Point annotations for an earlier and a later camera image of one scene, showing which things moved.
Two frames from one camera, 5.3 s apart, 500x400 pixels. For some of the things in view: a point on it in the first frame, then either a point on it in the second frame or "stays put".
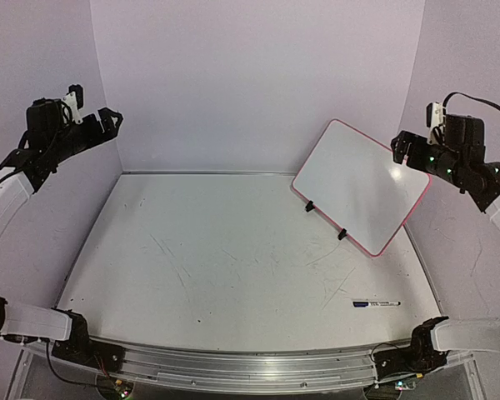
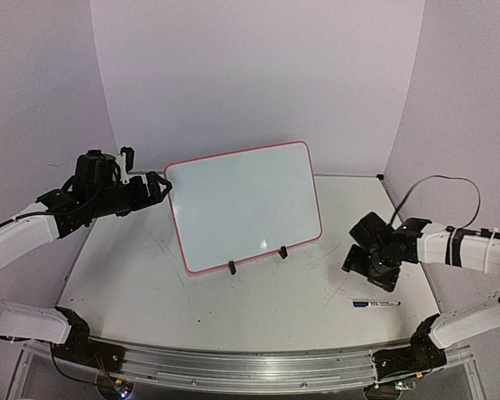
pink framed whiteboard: x=352 y=180 -> x=239 y=206
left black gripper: x=96 y=135 -> x=140 y=200
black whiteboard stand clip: x=309 y=206 -> x=232 y=267
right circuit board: x=404 y=386 stays put
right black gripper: x=416 y=158 -> x=355 y=262
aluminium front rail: x=247 y=369 stays put
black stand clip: x=342 y=234 -> x=283 y=252
